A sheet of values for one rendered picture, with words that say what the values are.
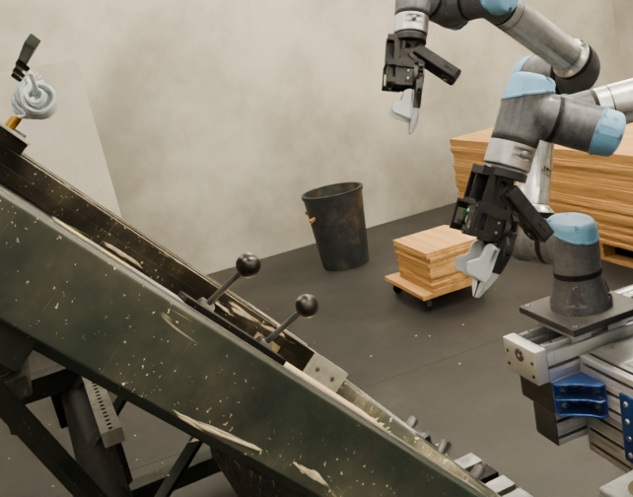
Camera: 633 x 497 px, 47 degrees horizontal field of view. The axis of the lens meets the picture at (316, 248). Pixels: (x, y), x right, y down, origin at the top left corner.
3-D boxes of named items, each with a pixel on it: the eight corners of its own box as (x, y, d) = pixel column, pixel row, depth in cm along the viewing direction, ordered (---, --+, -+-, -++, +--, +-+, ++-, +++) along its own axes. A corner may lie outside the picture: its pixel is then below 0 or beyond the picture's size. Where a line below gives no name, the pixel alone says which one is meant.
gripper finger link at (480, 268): (452, 292, 118) (467, 237, 117) (482, 298, 120) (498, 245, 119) (460, 296, 115) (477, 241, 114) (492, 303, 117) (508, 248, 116)
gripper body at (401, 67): (381, 94, 160) (385, 41, 161) (419, 98, 160) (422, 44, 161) (386, 84, 152) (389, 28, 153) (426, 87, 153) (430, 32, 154)
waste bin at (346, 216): (386, 260, 604) (372, 185, 587) (326, 278, 589) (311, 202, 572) (361, 248, 654) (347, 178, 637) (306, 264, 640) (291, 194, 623)
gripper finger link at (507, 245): (480, 268, 119) (495, 217, 118) (489, 270, 119) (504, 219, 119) (496, 274, 114) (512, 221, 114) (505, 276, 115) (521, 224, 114)
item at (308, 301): (267, 362, 117) (324, 312, 112) (249, 350, 115) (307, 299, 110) (267, 346, 120) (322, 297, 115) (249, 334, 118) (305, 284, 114)
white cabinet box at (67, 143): (156, 341, 529) (76, 57, 476) (76, 366, 513) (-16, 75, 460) (147, 319, 585) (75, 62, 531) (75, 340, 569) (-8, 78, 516)
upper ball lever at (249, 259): (209, 324, 112) (266, 271, 107) (189, 312, 110) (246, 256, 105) (210, 310, 115) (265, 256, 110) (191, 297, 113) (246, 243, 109)
